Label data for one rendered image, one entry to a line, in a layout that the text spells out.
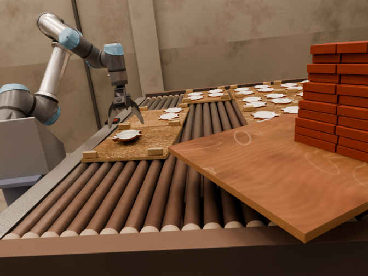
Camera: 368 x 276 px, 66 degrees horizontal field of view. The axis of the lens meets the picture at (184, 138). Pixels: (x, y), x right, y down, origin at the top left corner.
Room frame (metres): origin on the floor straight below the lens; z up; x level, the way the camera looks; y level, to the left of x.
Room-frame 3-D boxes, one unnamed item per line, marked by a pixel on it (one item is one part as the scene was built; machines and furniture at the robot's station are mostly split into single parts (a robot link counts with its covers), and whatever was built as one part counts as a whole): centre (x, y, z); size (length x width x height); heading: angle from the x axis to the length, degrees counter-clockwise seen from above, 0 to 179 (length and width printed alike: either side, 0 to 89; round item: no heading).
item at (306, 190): (0.68, -0.28, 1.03); 0.50 x 0.50 x 0.02; 25
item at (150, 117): (1.65, 0.14, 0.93); 0.41 x 0.35 x 0.02; 171
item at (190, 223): (1.49, -0.08, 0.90); 1.95 x 0.05 x 0.05; 174
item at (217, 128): (1.48, -0.18, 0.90); 1.95 x 0.05 x 0.05; 174
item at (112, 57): (1.24, 0.25, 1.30); 0.09 x 0.08 x 0.11; 52
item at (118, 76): (1.23, 0.25, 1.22); 0.08 x 0.08 x 0.05
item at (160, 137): (1.23, 0.21, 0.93); 0.41 x 0.35 x 0.02; 169
